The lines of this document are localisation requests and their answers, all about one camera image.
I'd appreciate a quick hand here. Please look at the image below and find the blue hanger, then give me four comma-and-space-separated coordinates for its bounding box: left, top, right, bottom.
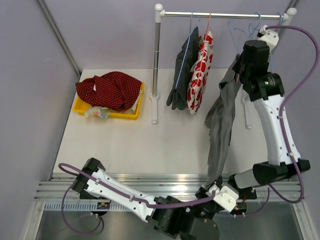
269, 12, 285, 72
228, 11, 262, 54
173, 12, 200, 92

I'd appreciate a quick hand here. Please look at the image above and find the plain grey skirt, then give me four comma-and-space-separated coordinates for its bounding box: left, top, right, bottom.
204, 54, 241, 183

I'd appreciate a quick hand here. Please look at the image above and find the red white polka-dot skirt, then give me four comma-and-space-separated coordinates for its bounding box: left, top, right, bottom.
75, 71, 142, 112

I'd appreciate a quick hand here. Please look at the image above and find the pastel floral skirt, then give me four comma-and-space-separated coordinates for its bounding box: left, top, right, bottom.
84, 91, 141, 119

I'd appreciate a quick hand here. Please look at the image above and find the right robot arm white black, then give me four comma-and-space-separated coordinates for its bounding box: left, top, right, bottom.
226, 40, 311, 198

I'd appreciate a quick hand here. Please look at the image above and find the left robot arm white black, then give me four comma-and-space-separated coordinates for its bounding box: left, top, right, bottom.
70, 158, 220, 240

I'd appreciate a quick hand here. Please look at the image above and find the white red floral skirt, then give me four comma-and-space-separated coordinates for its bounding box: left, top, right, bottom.
186, 30, 214, 115

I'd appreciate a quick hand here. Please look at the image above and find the dark grey dotted skirt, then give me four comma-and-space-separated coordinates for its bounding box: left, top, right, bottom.
166, 26, 200, 111

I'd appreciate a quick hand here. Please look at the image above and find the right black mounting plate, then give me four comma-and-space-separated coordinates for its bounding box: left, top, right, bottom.
238, 187, 257, 200

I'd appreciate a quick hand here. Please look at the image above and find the black mounting plate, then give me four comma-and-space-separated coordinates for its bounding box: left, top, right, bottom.
238, 187, 257, 200
79, 191, 108, 201

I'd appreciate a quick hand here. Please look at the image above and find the silver white clothes rack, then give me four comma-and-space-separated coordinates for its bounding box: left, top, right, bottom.
149, 0, 299, 125

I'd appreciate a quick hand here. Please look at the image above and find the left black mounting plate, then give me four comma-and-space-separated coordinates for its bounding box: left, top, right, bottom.
79, 191, 108, 201

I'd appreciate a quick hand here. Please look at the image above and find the yellow plastic tray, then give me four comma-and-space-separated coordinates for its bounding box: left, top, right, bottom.
72, 82, 145, 120

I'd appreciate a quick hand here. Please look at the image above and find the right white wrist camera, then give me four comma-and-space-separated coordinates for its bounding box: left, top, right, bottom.
256, 25, 279, 53

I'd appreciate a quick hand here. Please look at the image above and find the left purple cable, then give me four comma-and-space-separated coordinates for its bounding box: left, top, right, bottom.
57, 162, 217, 235

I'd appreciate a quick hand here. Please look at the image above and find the aluminium rail base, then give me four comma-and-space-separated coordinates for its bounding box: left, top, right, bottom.
34, 172, 301, 201

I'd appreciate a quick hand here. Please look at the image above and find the white slotted cable duct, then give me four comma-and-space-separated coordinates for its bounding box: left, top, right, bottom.
43, 202, 232, 213

